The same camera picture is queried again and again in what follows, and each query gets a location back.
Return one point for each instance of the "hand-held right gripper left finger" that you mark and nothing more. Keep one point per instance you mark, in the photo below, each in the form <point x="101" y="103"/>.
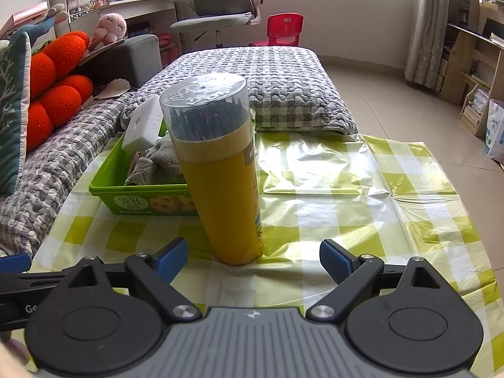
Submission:
<point x="173" y="262"/>

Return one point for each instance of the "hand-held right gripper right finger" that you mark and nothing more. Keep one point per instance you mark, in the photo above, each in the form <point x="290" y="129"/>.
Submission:
<point x="334" y="262"/>

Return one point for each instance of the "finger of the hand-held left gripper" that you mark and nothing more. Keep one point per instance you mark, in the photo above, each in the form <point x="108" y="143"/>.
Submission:
<point x="15" y="264"/>

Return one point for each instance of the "green plastic tray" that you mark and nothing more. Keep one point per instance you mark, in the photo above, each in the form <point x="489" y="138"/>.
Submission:
<point x="118" y="201"/>

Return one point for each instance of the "grey cloth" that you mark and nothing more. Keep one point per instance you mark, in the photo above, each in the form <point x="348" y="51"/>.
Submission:
<point x="161" y="163"/>

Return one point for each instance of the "white sponge block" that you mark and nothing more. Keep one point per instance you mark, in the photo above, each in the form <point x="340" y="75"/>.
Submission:
<point x="143" y="124"/>

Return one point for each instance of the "person's left hand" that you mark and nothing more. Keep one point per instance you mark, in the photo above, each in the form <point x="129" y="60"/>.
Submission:
<point x="12" y="350"/>

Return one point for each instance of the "yellow-green checkered tablecloth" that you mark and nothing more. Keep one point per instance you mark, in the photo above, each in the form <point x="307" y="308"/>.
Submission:
<point x="354" y="212"/>

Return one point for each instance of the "yellow canister with clear lid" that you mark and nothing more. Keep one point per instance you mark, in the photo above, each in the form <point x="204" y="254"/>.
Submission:
<point x="220" y="189"/>

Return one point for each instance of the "grey quilted sofa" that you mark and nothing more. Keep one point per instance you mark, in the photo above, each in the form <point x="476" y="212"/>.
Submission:
<point x="59" y="153"/>

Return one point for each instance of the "teal pillow with tree print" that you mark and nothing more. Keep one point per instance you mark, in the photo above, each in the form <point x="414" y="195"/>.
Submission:
<point x="10" y="106"/>

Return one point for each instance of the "orange carrot plush pillow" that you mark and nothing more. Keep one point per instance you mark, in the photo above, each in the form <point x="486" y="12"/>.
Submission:
<point x="59" y="98"/>

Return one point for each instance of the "white paper sheet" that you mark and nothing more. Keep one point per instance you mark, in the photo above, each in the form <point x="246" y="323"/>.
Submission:
<point x="112" y="88"/>

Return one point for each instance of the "small wooden rack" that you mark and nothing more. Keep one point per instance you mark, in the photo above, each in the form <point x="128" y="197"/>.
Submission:
<point x="472" y="114"/>

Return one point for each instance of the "white paper bag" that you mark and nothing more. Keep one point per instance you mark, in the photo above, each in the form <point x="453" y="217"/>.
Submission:
<point x="495" y="134"/>

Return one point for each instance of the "grey knitted cushion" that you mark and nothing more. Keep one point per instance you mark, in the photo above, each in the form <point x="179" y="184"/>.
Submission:
<point x="256" y="67"/>

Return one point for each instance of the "flat board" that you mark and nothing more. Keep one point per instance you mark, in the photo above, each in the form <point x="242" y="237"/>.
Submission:
<point x="100" y="53"/>

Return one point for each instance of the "blue plush toy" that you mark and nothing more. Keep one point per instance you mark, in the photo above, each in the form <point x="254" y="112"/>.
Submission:
<point x="39" y="25"/>

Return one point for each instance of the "red plastic child chair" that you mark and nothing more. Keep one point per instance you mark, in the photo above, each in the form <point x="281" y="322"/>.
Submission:
<point x="285" y="27"/>

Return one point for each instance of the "pink plush toy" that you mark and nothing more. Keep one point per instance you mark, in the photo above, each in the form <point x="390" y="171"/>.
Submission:
<point x="112" y="25"/>

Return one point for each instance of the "pink box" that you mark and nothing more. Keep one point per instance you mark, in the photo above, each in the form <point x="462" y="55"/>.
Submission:
<point x="27" y="15"/>

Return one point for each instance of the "wooden shelf unit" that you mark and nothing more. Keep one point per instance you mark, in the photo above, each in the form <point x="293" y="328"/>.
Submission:
<point x="468" y="47"/>

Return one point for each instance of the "beige curtain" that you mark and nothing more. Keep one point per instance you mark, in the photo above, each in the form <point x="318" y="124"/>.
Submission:
<point x="431" y="27"/>

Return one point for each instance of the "white desk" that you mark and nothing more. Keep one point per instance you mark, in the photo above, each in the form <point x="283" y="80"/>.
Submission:
<point x="149" y="8"/>

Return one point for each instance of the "grey office chair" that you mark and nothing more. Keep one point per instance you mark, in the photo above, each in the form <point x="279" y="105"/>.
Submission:
<point x="220" y="0"/>

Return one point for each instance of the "small pink figurine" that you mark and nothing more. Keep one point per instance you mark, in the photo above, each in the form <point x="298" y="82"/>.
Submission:
<point x="98" y="4"/>

